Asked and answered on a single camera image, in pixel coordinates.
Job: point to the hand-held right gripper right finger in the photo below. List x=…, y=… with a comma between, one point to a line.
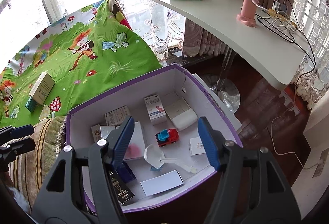
x=209, y=144

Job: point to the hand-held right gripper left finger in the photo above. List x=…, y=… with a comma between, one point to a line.
x=124, y=140

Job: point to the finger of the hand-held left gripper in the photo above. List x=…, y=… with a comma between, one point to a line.
x=23, y=146
x=21, y=130

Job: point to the white box with pink stain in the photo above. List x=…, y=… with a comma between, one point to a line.
x=136, y=141

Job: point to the white box gold emblem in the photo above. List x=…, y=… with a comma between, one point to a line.
x=195, y=146

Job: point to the small white cube box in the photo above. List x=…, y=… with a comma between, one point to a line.
x=106, y=131

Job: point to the pale white text box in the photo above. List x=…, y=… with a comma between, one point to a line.
x=117, y=116

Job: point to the long beige logo box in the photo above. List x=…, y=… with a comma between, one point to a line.
x=95, y=132

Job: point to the dark blue plastic case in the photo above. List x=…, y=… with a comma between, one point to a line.
x=127, y=174

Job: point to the red toy car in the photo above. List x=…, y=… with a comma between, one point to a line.
x=168, y=138

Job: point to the white rounded switch plate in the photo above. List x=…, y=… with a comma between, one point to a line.
x=180, y=113

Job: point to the white box blue label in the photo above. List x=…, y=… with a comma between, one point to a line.
x=154, y=108

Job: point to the black shaver box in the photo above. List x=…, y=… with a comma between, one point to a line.
x=122, y=190

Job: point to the plain white box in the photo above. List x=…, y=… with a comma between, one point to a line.
x=162, y=182

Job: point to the purple cardboard storage box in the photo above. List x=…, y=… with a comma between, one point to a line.
x=154, y=85

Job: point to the striped plush towel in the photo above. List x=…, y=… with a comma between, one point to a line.
x=38, y=162

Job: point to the small teal box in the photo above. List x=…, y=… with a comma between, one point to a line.
x=30, y=106

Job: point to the small blue plastic piece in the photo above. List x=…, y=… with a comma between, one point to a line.
x=154, y=168

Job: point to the cream medicine box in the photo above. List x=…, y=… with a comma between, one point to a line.
x=42, y=87

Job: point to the white fluffy fur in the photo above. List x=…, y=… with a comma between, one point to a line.
x=16, y=195

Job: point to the chrome desk leg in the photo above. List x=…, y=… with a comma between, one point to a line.
x=226, y=93

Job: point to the green cartoon printed blanket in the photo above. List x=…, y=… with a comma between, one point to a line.
x=77, y=72

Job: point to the floor power socket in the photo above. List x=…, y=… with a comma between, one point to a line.
x=320, y=163

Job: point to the floral lace curtain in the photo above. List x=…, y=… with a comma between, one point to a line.
x=308, y=80

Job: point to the white curved desk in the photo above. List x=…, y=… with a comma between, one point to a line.
x=218, y=21

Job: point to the yellow flat strip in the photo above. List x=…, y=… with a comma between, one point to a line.
x=281, y=16

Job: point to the black power adapter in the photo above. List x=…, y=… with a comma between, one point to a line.
x=280, y=6

